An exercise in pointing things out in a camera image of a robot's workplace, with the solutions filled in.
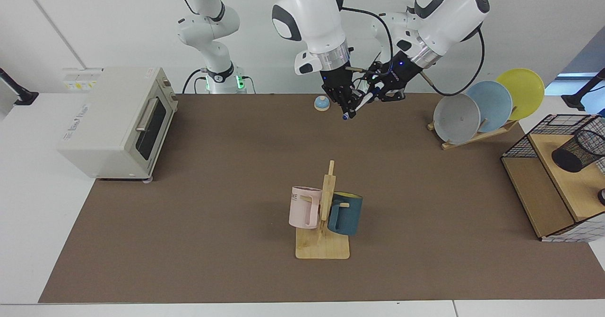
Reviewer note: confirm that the white marker with blue cap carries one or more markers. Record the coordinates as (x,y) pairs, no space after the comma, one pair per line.
(368,96)

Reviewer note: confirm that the black mesh pen holder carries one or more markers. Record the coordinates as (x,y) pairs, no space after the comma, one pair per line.
(574,154)

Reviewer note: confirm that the small blue round bell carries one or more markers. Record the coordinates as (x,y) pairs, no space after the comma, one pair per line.
(322,103)

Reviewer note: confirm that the grey plate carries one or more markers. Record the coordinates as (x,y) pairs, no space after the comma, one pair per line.
(456,118)

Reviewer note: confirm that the light blue plate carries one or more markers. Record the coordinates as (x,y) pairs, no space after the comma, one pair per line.
(496,104)

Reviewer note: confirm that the wooden plate rack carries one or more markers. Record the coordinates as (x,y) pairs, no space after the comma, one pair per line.
(491,133)

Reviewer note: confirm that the dark teal cup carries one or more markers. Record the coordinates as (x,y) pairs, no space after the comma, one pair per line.
(347,218)

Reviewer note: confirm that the pink cup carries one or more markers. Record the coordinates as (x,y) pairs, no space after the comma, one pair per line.
(302,210)

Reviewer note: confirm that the yellow plate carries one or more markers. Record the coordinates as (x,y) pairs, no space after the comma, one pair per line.
(524,90)

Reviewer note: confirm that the wooden cup stand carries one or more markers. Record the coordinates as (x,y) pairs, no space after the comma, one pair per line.
(323,246)

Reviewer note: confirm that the brown table cloth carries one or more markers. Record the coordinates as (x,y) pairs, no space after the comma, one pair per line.
(189,241)

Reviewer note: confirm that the small black round object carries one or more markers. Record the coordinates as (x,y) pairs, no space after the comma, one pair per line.
(601,197)

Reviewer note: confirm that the pale toaster oven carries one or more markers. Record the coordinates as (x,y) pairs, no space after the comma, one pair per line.
(104,128)

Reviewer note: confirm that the white box with yellow label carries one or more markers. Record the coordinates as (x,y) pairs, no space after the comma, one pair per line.
(80,78)

